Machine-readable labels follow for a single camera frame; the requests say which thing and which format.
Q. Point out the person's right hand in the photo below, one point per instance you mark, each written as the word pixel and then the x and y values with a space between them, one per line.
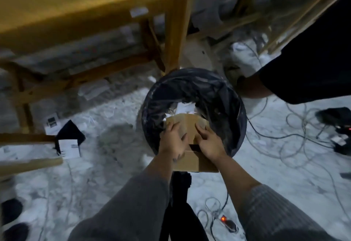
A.
pixel 211 145

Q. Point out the person's right forearm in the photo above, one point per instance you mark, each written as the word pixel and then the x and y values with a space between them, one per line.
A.
pixel 255 194

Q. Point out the brown cardboard box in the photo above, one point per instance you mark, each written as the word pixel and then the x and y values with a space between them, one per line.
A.
pixel 189 161

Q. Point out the round bin with black bag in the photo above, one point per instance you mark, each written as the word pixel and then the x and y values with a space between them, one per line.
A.
pixel 216 98

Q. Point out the power strip with red light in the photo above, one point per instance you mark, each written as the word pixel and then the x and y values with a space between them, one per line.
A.
pixel 227 221

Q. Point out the white leaflet with dark picture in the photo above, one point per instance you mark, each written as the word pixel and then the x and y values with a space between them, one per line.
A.
pixel 51 123

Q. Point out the white printed card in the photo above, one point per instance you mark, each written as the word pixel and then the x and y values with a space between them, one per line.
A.
pixel 69 149

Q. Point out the person's left hand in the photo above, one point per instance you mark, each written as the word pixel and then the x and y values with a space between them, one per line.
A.
pixel 171 142

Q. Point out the white paper sheet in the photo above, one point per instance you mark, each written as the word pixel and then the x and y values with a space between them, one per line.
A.
pixel 92 90

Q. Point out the person's right thumb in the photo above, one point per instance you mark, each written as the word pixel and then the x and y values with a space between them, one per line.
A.
pixel 198 142

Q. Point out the black cloth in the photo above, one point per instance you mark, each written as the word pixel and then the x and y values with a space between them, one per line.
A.
pixel 70 132

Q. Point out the black device with red light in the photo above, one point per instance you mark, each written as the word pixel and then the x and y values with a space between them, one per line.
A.
pixel 336 125

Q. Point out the white crumpled paper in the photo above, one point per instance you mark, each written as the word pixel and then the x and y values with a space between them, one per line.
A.
pixel 185 108

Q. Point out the person's black trousers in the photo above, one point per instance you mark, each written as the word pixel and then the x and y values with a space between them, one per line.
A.
pixel 178 210

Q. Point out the white label on table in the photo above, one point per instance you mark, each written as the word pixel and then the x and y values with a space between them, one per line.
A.
pixel 138 11

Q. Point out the wooden stool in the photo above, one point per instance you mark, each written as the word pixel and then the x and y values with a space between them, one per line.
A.
pixel 24 162

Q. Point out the person's left forearm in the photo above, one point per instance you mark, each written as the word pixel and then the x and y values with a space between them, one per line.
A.
pixel 129 205

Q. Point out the wooden table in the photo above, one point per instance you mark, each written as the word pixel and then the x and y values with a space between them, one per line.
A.
pixel 68 8

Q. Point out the person's left thumb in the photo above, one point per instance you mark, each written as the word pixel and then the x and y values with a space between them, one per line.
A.
pixel 184 140

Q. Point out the wooden frame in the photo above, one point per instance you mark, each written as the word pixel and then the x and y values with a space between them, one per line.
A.
pixel 288 16

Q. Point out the black shoe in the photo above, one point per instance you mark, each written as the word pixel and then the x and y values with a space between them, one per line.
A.
pixel 11 210
pixel 16 232

